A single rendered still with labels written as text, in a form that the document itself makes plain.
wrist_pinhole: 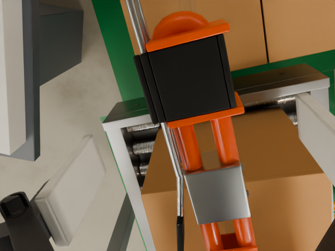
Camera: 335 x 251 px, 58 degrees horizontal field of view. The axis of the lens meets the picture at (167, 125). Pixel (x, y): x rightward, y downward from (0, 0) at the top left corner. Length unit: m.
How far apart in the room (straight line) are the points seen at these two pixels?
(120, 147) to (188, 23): 0.80
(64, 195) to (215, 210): 0.22
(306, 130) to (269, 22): 0.81
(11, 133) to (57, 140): 0.97
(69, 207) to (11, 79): 0.68
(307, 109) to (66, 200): 0.13
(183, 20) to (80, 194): 0.18
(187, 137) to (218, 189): 0.07
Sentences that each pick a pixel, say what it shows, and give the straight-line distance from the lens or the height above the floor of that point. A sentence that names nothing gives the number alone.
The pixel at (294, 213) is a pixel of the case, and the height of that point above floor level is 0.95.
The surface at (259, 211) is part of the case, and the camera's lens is 0.71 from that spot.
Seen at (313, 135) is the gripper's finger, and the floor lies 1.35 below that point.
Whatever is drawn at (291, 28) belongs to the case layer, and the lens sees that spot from 1.00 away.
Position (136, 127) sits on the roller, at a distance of 1.05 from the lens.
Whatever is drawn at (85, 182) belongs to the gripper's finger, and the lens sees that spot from 0.19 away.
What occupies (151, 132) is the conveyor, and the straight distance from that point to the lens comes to 1.11.
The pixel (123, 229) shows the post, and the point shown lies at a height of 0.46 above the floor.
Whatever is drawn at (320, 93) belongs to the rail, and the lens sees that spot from 1.01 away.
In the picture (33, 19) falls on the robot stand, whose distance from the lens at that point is 0.85.
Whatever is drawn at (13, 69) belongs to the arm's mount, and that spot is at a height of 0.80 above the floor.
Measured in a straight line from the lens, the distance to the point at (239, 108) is 0.29.
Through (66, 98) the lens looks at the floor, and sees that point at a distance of 1.71.
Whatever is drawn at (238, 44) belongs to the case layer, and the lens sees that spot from 0.97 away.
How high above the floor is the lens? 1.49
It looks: 67 degrees down
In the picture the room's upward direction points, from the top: 168 degrees counter-clockwise
